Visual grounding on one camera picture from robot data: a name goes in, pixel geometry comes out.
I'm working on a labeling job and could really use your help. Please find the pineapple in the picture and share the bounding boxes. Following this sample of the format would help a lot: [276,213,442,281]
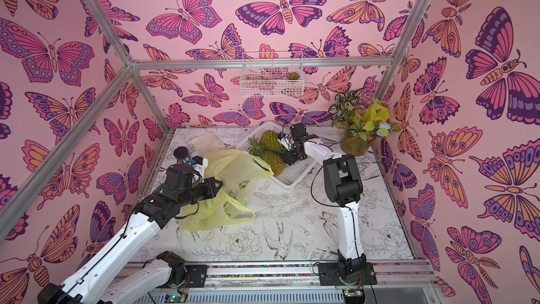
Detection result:
[259,130,287,154]
[249,137,285,177]

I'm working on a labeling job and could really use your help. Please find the potted plant yellow green leaves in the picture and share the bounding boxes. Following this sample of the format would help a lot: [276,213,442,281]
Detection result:
[328,89,400,156]

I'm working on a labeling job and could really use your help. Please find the white wire wall basket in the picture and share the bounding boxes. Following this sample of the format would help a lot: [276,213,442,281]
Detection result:
[238,51,305,98]

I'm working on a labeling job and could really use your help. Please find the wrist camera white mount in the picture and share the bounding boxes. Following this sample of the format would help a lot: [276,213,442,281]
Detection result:
[189,156,208,180]
[278,133,293,151]

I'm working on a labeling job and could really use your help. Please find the yellow-green plastic bag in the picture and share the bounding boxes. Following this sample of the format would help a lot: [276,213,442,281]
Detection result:
[177,132,274,232]

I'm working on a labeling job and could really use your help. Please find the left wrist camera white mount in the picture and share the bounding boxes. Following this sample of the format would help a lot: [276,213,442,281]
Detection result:
[189,156,208,180]

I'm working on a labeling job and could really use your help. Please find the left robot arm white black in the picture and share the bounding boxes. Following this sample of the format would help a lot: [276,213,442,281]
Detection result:
[37,157,223,303]

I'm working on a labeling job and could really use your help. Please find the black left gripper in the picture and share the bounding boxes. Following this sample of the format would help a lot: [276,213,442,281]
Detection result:
[179,177,224,209]

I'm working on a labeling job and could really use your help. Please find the small green item in wire basket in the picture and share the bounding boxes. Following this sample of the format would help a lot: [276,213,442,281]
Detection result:
[286,73,300,81]

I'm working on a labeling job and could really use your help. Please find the pineapple front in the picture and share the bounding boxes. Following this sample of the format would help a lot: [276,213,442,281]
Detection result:
[249,137,285,177]

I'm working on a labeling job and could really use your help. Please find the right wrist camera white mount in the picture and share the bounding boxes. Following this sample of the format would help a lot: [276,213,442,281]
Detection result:
[278,133,293,151]

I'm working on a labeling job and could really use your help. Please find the white plastic perforated basket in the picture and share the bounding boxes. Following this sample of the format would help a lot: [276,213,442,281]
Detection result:
[236,122,316,189]

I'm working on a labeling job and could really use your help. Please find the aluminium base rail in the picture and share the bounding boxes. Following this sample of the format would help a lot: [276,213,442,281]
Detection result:
[117,259,448,304]

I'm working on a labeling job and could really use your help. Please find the small black round jar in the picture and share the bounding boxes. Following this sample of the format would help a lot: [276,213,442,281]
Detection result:
[173,146,190,162]

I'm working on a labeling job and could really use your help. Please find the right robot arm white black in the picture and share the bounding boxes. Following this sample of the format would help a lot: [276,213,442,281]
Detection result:
[278,123,377,286]

